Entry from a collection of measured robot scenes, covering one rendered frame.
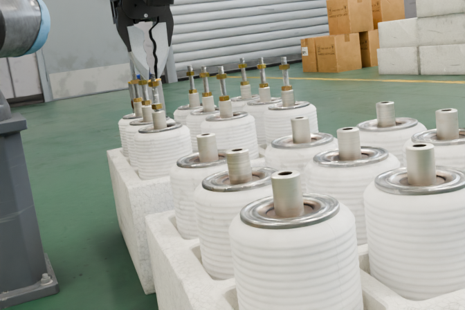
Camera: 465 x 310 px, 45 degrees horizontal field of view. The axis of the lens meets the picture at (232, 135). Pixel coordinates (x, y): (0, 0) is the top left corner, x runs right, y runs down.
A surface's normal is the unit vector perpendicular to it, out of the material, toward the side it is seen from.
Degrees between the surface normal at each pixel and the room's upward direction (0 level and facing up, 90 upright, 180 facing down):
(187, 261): 0
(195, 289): 0
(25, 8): 73
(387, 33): 90
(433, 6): 90
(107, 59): 90
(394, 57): 90
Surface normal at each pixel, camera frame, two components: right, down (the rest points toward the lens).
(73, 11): 0.41, 0.11
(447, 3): -0.90, 0.18
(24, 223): 0.93, -0.06
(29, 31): 0.91, 0.25
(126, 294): -0.13, -0.98
